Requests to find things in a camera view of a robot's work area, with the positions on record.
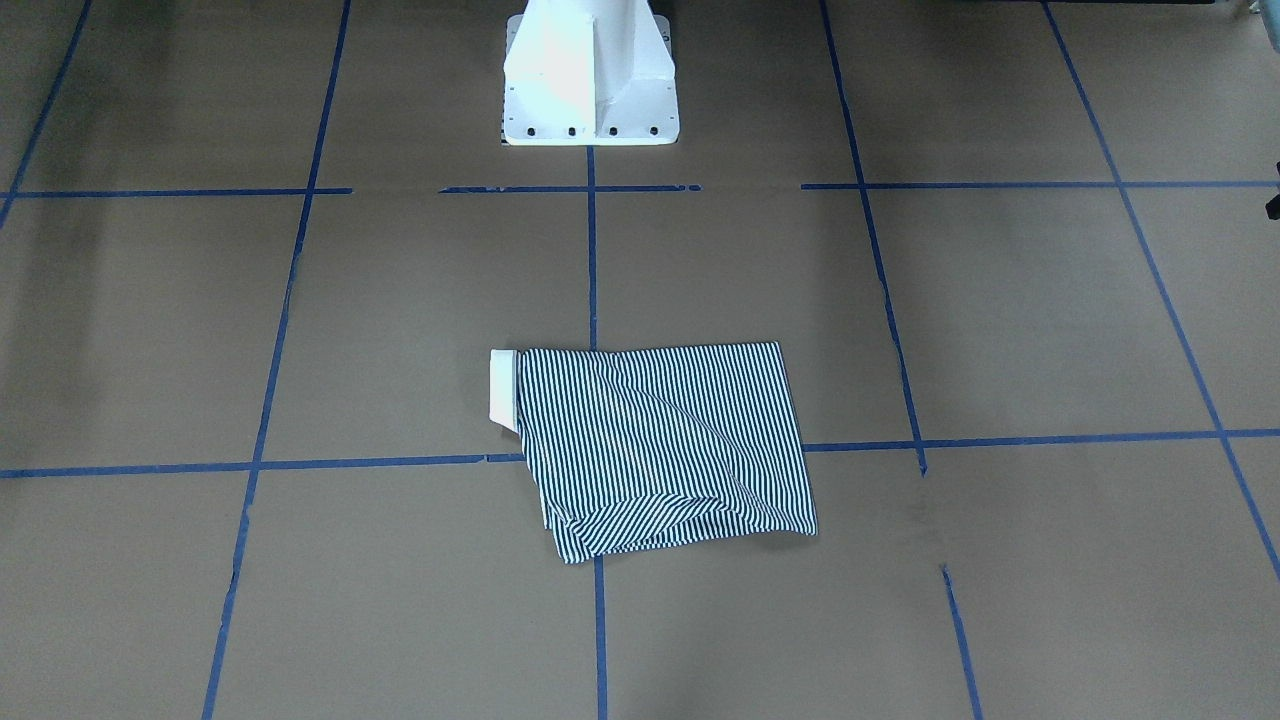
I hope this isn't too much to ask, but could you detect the blue white striped polo shirt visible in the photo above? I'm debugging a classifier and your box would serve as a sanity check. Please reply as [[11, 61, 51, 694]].
[[488, 342, 819, 564]]

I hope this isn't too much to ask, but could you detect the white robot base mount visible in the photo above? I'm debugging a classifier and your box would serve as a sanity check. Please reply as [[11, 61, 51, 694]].
[[500, 1, 681, 147]]

